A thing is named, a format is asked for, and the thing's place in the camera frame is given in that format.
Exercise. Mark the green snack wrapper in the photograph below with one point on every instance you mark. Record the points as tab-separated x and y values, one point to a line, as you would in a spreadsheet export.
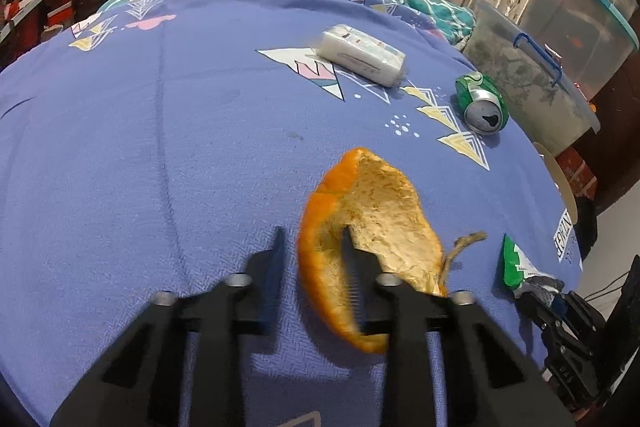
512	264

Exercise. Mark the large teal-lidded plastic tub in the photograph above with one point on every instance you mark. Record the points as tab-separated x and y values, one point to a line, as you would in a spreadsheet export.
585	22

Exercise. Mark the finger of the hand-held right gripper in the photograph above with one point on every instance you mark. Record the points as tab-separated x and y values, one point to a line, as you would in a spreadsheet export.
537	309

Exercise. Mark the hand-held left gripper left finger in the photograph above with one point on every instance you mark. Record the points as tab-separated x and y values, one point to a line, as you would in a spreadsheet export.
272	287

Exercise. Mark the red patterned box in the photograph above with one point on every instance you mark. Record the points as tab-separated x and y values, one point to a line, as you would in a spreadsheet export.
577	174

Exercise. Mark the green drink can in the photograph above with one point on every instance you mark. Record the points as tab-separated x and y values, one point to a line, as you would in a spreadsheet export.
480	99

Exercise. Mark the clear plastic storage bin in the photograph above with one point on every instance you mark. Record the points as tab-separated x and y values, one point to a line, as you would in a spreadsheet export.
520	72

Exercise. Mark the orange peel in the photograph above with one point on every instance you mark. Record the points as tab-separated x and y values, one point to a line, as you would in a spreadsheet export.
385	217

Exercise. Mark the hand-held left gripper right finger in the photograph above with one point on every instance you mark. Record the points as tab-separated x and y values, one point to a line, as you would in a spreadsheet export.
356	277

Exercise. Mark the white tissue pack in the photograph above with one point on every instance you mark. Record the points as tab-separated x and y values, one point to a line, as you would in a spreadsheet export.
360	52

